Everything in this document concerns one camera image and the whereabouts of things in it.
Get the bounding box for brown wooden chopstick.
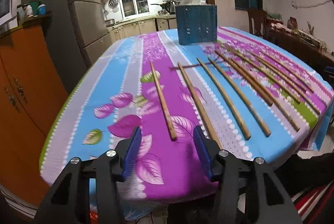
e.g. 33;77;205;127
215;51;273;107
259;51;314;93
149;61;177;142
208;58;271;140
197;58;251;140
177;62;223;149
231;58;300;131
249;51;321;115
233;52;301;104

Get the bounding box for beige kitchen base cabinets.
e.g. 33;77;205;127
108;16;177;43

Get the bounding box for floral striped tablecloth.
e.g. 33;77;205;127
38;26;334;222

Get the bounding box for orange wooden cabinet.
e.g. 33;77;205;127
1;16;68;205

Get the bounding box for dark wooden side table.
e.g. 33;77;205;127
266;24;333;76

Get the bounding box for dark wooden chair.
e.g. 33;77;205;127
247;8;267;38

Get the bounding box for blue slotted utensil holder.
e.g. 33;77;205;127
176;5;217;45

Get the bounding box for steel electric kettle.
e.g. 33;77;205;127
165;0;176;14

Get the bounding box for silver refrigerator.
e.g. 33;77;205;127
21;0;111;92

